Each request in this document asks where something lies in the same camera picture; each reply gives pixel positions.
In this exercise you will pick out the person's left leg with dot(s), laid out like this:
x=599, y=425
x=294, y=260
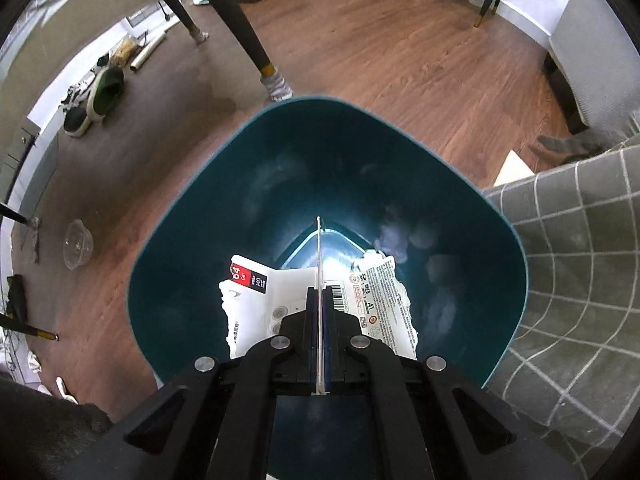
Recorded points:
x=55, y=410

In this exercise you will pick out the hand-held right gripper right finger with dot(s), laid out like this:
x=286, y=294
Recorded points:
x=340, y=355

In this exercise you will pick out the grey fabric piece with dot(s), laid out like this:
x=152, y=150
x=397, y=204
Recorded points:
x=575, y=145

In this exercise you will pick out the teal plastic waste bin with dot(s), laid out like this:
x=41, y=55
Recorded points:
x=300, y=170

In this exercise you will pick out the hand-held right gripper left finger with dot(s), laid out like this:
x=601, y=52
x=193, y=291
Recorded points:
x=302, y=355

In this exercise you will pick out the grey armchair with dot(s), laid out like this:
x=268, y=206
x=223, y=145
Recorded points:
x=590, y=60

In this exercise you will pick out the cardboard floor sheet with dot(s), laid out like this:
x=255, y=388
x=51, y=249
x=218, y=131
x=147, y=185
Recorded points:
x=512, y=170

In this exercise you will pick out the red white card packet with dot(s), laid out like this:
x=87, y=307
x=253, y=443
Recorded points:
x=250, y=300

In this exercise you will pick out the grey checked tablecloth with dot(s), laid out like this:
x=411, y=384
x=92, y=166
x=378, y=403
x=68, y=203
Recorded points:
x=575, y=260

